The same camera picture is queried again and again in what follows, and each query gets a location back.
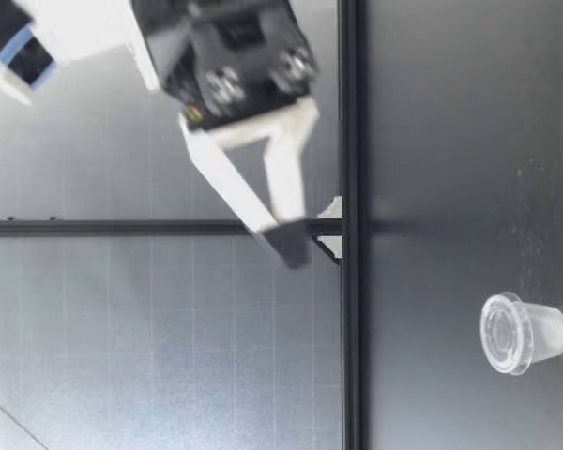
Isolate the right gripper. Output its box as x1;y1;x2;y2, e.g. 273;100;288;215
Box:
143;0;323;272

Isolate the small clear plastic cup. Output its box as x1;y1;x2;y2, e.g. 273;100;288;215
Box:
479;290;563;377

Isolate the black frame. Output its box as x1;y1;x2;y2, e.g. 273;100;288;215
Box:
0;0;370;450

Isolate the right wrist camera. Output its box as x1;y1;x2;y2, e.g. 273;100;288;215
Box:
0;0;163;107

